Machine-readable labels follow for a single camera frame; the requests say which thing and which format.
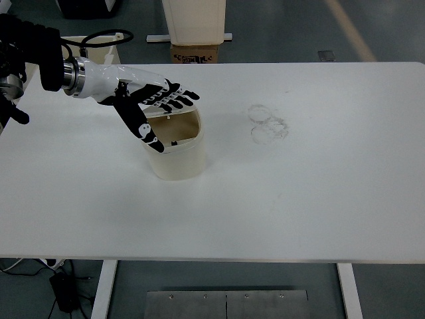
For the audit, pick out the white table leg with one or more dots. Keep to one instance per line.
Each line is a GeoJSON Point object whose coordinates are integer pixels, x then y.
{"type": "Point", "coordinates": [350, 292]}
{"type": "Point", "coordinates": [103, 289]}

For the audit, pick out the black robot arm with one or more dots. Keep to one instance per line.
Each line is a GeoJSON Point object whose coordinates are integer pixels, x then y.
{"type": "Point", "coordinates": [40, 50]}

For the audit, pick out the tall cream bin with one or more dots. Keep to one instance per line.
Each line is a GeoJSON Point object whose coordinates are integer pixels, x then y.
{"type": "Point", "coordinates": [194, 20]}

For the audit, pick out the small cream trash bin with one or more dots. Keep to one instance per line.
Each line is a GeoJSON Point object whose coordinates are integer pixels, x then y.
{"type": "Point", "coordinates": [176, 163]}

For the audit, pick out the white floor foot bar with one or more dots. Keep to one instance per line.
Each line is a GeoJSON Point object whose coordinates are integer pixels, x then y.
{"type": "Point", "coordinates": [156, 38]}

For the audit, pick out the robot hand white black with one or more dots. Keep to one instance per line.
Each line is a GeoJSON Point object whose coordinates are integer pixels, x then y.
{"type": "Point", "coordinates": [103, 79]}

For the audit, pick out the brown cardboard box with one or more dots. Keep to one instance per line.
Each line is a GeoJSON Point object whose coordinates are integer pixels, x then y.
{"type": "Point", "coordinates": [194, 53]}

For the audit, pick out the black power adapter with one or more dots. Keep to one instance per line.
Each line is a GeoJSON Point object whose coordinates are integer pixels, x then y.
{"type": "Point", "coordinates": [64, 292]}

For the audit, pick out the grey metal plate with screws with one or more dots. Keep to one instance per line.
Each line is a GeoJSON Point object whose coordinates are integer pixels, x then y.
{"type": "Point", "coordinates": [199, 305]}

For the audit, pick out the white power strip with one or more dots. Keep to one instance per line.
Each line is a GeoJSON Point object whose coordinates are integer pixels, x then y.
{"type": "Point", "coordinates": [54, 263]}

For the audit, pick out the black box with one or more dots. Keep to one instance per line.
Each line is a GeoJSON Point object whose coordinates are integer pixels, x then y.
{"type": "Point", "coordinates": [86, 8]}

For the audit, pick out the grey floor socket plate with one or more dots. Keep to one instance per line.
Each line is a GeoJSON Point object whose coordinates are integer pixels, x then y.
{"type": "Point", "coordinates": [326, 55]}

